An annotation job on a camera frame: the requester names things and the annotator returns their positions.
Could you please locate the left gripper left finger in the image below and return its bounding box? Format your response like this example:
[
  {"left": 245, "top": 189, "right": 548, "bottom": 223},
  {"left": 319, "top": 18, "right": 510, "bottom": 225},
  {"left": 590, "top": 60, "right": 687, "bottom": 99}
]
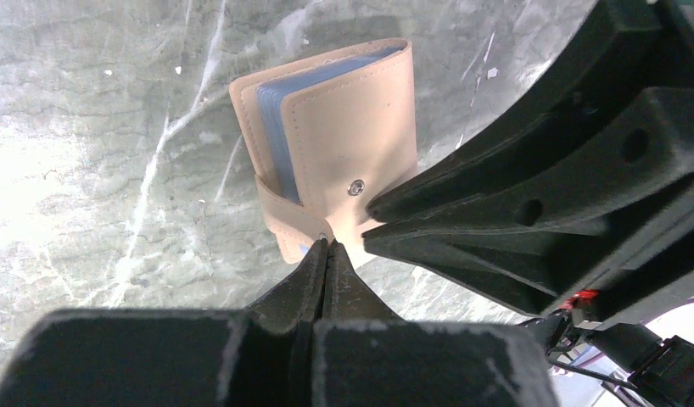
[{"left": 0, "top": 239, "right": 329, "bottom": 406}]

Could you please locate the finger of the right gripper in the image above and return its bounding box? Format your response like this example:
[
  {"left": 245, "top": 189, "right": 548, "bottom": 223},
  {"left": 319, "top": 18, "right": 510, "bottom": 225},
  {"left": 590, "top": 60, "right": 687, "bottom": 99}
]
[{"left": 368, "top": 1, "right": 662, "bottom": 222}]

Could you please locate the beige card holder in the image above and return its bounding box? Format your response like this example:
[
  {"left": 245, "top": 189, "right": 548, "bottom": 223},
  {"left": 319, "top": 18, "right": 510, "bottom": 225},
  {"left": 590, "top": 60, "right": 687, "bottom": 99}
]
[{"left": 229, "top": 38, "right": 417, "bottom": 265}]

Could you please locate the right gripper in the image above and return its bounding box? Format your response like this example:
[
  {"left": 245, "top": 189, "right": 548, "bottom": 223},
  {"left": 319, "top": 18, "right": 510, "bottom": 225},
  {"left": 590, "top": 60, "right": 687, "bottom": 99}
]
[{"left": 361, "top": 0, "right": 694, "bottom": 407}]

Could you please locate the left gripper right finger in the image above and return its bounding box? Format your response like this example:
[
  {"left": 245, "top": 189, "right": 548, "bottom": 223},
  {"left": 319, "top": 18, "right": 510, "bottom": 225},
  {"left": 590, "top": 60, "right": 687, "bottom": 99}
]
[{"left": 313, "top": 240, "right": 562, "bottom": 407}]

